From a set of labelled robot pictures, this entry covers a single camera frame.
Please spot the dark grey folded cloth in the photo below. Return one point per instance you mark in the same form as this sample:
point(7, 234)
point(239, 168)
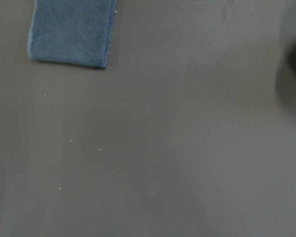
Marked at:
point(72, 31)

